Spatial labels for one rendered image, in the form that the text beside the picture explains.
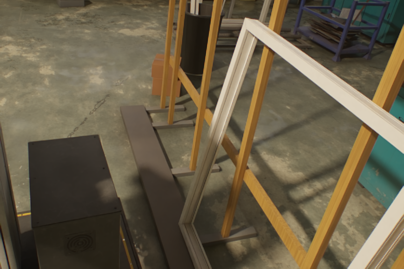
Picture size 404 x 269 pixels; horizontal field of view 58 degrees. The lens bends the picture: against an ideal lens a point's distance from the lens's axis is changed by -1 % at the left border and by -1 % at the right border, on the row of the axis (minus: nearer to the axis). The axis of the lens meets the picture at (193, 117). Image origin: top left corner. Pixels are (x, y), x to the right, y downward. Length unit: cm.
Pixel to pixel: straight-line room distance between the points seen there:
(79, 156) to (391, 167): 230
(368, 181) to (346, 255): 76
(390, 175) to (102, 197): 226
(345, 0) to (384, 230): 762
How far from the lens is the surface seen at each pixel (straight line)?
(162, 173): 295
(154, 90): 411
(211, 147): 215
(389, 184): 321
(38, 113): 382
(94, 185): 166
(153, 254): 248
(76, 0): 717
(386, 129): 118
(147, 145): 323
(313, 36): 667
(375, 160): 327
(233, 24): 640
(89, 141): 191
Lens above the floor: 195
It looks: 31 degrees down
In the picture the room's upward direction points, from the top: 8 degrees clockwise
